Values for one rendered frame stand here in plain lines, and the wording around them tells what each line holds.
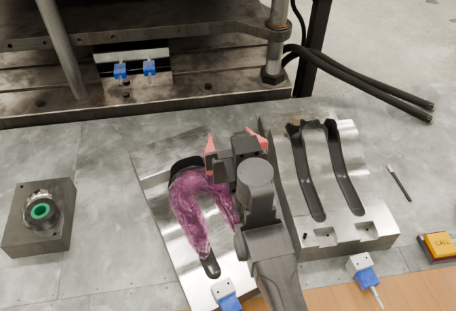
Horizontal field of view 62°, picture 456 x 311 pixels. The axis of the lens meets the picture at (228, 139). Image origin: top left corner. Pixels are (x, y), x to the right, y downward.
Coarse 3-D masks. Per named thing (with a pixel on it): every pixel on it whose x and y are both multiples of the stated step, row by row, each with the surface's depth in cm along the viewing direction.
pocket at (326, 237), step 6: (318, 228) 97; (324, 228) 98; (330, 228) 98; (318, 234) 99; (324, 234) 99; (330, 234) 99; (318, 240) 98; (324, 240) 98; (330, 240) 98; (336, 240) 96; (324, 246) 95
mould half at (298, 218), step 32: (320, 128) 114; (352, 128) 114; (288, 160) 110; (320, 160) 110; (352, 160) 111; (288, 192) 105; (320, 192) 105; (288, 224) 105; (320, 224) 98; (352, 224) 98; (384, 224) 98; (320, 256) 99
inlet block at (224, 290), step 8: (224, 280) 89; (216, 288) 88; (224, 288) 88; (232, 288) 88; (216, 296) 86; (224, 296) 87; (232, 296) 88; (224, 304) 87; (232, 304) 87; (240, 304) 87
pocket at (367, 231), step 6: (360, 222) 98; (366, 222) 99; (372, 222) 99; (360, 228) 100; (366, 228) 100; (372, 228) 99; (360, 234) 99; (366, 234) 99; (372, 234) 99; (360, 240) 96; (366, 240) 96
